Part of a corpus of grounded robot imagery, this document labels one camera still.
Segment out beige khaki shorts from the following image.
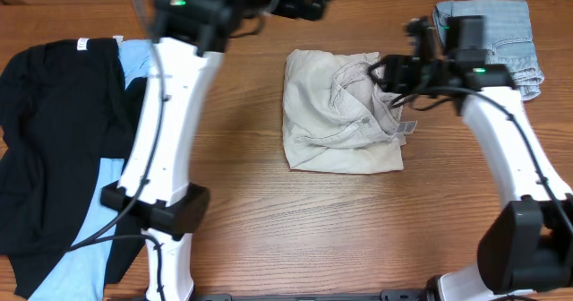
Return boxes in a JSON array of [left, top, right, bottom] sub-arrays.
[[282, 49, 416, 174]]

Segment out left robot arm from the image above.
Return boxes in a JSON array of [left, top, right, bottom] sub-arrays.
[[101, 0, 330, 300]]

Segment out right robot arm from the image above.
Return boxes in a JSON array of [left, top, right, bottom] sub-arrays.
[[368, 16, 572, 301]]

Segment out folded light blue jeans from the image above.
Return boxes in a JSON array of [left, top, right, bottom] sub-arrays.
[[432, 0, 544, 101]]

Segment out black t-shirt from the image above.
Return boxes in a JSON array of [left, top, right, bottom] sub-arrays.
[[1, 39, 134, 298]]

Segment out light blue t-shirt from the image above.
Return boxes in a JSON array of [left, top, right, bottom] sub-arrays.
[[30, 39, 151, 300]]

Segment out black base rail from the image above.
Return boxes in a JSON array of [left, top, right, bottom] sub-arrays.
[[192, 289, 423, 301]]

